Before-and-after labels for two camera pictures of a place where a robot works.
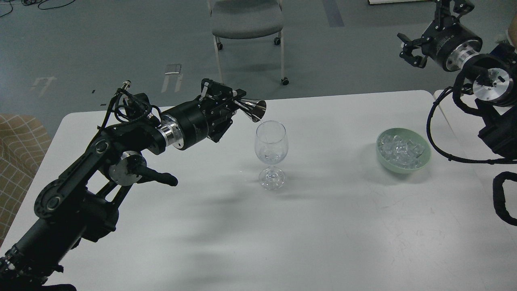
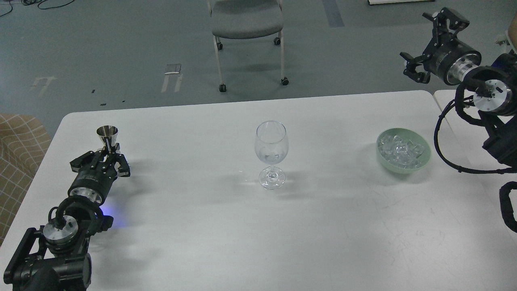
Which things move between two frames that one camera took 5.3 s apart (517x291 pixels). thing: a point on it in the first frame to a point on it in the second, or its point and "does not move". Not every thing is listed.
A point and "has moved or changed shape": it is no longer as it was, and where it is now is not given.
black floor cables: [28, 3] does not move
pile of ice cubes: [400, 151] does not move
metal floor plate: [174, 68] does not move
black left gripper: [191, 123] to [94, 180]
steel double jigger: [254, 110] has moved or changed shape
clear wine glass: [271, 144] does not move
